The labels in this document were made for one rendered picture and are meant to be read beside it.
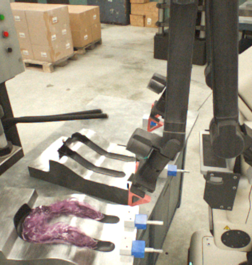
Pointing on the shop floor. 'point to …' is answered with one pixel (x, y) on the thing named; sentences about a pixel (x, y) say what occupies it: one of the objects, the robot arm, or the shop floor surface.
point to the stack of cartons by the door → (144, 13)
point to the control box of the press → (6, 61)
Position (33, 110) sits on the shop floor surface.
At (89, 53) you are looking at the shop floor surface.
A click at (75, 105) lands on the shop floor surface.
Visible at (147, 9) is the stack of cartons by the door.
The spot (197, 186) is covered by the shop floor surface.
